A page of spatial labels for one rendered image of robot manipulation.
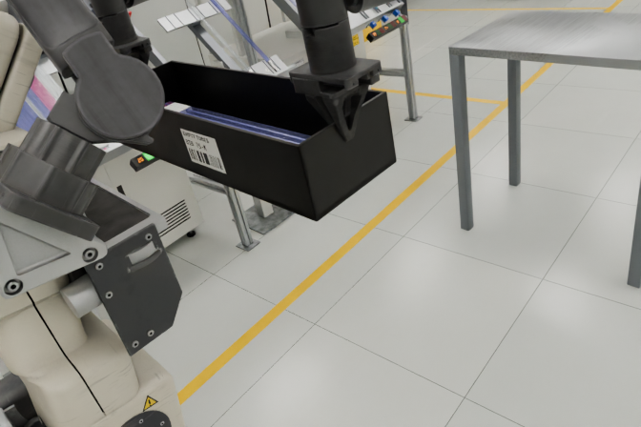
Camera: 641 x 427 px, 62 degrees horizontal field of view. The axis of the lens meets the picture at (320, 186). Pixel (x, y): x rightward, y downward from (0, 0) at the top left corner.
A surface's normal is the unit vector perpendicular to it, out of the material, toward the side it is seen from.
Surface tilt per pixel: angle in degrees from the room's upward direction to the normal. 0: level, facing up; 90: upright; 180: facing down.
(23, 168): 49
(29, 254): 90
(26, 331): 90
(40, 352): 90
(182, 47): 90
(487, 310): 0
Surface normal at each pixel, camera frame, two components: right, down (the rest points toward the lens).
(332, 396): -0.18, -0.85
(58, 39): 0.20, -0.14
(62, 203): 0.80, 0.30
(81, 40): 0.39, 0.04
